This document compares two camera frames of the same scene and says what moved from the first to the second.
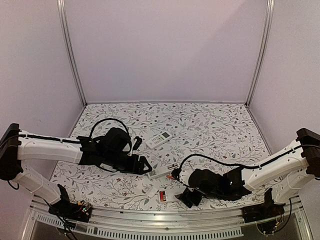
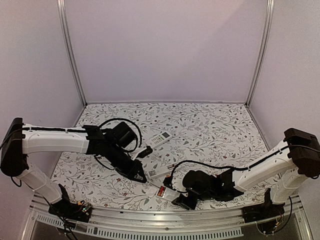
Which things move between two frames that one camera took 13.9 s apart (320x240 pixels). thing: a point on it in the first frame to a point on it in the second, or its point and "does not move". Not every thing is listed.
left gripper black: (133, 168) to (132, 172)
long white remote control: (162, 171) does not move
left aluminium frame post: (61, 7) does not move
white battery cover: (152, 192) does not move
